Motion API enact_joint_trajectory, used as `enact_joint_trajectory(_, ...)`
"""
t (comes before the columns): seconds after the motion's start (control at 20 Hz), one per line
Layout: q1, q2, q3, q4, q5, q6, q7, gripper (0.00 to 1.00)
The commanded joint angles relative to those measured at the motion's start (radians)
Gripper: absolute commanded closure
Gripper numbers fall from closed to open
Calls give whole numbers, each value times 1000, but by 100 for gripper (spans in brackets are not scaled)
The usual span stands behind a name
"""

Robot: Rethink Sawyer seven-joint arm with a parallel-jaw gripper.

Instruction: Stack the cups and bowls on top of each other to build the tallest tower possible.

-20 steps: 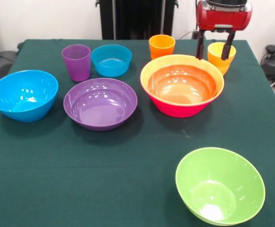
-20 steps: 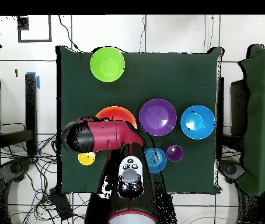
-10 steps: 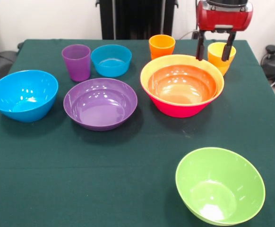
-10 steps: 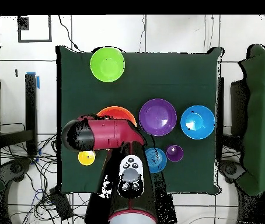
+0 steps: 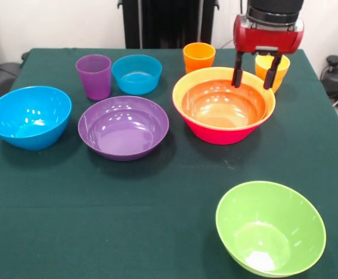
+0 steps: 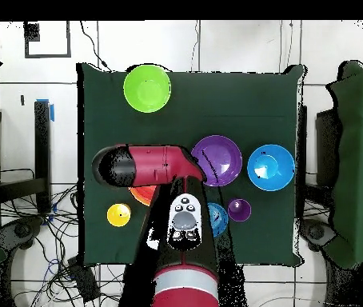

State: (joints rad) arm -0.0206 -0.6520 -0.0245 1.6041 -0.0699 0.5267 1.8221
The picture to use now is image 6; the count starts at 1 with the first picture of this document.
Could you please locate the dark green table cloth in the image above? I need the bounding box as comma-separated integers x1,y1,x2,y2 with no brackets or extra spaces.
76,62,307,268

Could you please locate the blue tape strip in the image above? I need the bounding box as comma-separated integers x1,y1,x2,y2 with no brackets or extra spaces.
35,98,55,122

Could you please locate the large blue bowl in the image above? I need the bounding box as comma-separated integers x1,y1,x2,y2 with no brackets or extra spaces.
246,144,296,192

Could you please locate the yellow cup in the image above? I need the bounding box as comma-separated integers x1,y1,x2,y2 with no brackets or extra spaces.
106,202,132,225

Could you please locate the purple bowl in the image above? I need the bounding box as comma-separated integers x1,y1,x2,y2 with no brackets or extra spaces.
190,134,243,187

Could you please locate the black metal stand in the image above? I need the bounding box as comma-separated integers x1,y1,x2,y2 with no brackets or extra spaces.
0,99,53,214

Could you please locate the green bowl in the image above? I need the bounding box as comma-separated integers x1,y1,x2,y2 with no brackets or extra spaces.
122,64,172,114

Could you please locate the small blue bowl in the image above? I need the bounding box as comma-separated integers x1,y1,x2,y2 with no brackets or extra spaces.
206,201,229,238

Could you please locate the purple cup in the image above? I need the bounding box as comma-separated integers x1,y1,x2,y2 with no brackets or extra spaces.
227,198,252,223

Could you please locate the black square frame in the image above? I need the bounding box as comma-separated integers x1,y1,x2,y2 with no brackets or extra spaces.
23,21,72,59

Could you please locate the black floor cable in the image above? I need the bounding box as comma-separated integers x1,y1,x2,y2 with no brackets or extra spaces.
79,21,112,72

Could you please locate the black power strip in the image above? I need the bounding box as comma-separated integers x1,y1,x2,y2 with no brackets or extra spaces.
67,255,101,303

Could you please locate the tangle of black cables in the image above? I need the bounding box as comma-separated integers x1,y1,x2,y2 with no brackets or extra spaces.
0,167,131,307

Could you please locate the large orange bowl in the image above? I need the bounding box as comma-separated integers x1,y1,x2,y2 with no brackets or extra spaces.
128,185,153,208

